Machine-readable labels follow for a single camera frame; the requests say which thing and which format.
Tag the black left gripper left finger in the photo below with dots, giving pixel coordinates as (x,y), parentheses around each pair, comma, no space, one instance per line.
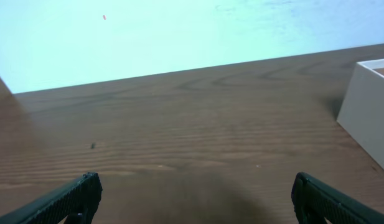
(74,202)

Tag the white cardboard box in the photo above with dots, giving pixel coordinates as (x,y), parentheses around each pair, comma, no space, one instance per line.
(362,110)

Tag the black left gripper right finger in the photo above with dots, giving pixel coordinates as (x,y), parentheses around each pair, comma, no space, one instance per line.
(316,202)

